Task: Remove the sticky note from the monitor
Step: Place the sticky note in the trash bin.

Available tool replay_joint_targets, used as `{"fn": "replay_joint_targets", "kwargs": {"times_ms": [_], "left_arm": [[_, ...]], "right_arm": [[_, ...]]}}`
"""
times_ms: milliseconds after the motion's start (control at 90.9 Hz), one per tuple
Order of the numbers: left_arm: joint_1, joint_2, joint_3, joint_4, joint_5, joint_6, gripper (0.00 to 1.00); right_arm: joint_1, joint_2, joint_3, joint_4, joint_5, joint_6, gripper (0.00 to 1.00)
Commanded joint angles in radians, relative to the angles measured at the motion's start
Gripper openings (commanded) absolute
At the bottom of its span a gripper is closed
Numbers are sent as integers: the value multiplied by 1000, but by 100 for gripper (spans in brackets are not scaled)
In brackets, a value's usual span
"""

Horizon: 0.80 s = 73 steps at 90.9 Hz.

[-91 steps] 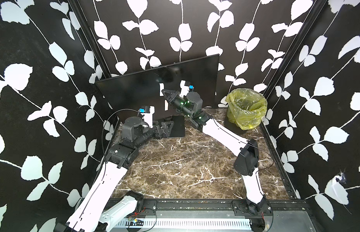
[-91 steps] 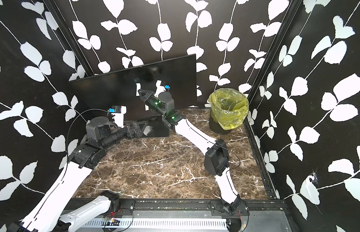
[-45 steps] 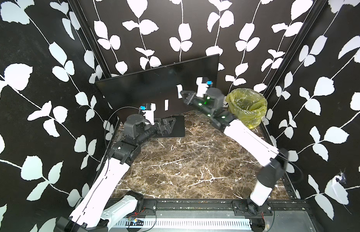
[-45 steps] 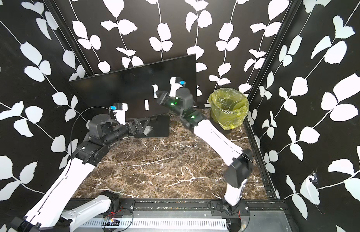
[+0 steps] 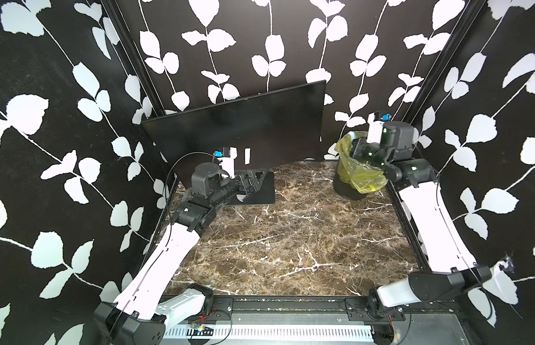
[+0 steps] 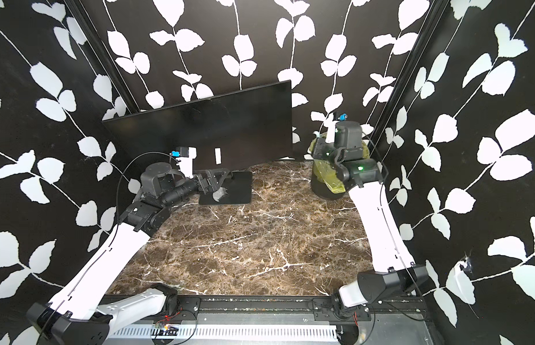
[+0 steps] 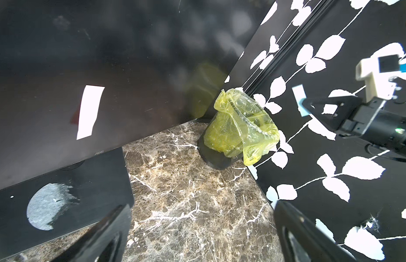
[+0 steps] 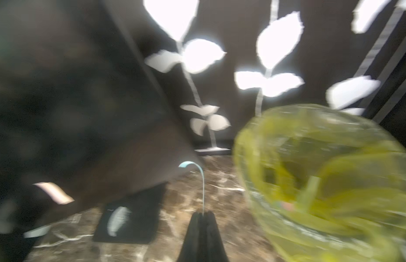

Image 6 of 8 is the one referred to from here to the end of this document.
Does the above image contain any black monitor stand base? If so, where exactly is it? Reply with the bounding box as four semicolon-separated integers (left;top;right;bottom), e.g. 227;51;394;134
198;171;252;206

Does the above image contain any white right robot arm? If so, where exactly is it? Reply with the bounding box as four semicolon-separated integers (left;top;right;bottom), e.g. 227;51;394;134
311;137;428;309

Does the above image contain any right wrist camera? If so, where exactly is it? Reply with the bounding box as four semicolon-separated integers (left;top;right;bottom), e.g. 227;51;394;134
326;120;363;149

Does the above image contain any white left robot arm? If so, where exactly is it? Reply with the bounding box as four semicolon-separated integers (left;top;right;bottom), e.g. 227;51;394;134
27;162;230;344

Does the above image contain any white perforated cable tray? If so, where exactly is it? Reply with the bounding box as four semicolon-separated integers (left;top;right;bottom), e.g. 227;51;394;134
110;324;337;342

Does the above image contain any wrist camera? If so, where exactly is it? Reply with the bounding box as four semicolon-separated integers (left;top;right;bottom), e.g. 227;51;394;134
170;147;197;178
326;120;363;149

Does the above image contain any yellow-green bin liner bag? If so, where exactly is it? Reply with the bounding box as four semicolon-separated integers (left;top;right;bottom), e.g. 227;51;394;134
309;132;377;193

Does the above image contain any black flat monitor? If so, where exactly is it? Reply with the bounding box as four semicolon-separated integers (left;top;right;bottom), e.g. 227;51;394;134
103;81;293;170

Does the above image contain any black waste bin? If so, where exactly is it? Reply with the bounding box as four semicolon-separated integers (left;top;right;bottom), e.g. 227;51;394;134
310;172;346;201

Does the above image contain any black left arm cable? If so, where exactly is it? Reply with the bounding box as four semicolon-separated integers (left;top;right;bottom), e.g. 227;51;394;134
115;152;175;225

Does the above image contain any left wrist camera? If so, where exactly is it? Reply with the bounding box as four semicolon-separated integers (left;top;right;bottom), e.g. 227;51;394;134
170;147;197;178

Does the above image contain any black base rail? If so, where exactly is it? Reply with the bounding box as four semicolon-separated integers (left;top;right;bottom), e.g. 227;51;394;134
169;295;427;325

